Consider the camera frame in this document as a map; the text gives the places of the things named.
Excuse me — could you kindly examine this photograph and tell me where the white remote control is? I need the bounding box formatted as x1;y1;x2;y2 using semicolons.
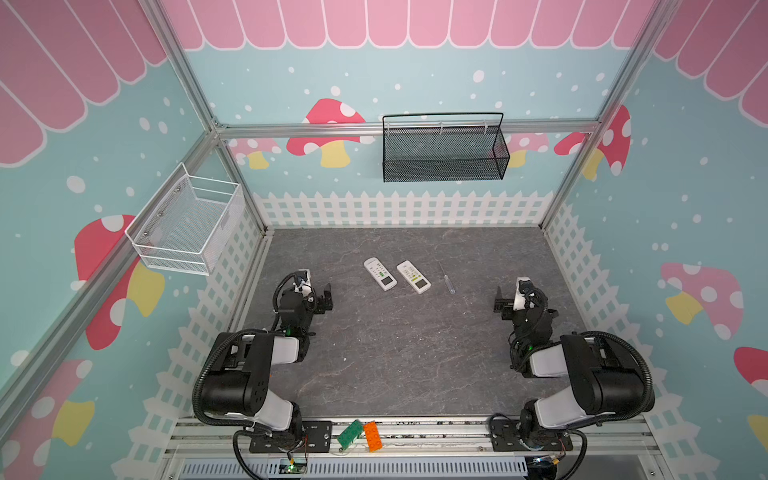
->
397;261;432;294
364;257;397;291

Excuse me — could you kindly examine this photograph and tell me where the white wire wall basket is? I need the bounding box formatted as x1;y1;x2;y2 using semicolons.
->
125;164;245;276

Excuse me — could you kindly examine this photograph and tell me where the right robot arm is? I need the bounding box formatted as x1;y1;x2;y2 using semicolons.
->
489;277;655;451

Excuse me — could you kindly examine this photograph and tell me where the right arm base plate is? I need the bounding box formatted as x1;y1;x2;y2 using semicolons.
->
487;415;573;454

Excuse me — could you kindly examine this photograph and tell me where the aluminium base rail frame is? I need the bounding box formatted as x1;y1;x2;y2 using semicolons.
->
161;415;670;480

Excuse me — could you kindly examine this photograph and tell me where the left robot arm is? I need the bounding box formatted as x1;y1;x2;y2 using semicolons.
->
191;269;333;447

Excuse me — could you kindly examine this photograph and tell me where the clear handle screwdriver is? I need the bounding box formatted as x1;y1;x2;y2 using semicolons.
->
438;262;456;295

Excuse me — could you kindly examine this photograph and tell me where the green toy brick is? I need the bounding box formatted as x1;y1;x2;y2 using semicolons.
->
337;419;364;451

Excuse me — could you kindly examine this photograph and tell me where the black mesh wall basket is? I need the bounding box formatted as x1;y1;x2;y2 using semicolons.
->
381;112;511;183

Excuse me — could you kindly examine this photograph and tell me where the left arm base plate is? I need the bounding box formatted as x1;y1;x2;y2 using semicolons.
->
248;420;333;454

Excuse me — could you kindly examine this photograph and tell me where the orange toy brick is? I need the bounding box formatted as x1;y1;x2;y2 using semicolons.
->
363;421;383;453

